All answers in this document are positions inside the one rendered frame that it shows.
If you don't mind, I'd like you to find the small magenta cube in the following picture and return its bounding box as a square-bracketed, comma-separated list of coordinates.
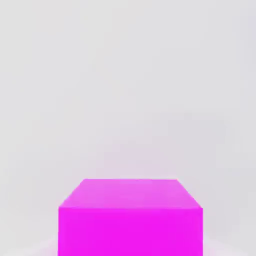
[57, 178, 204, 256]

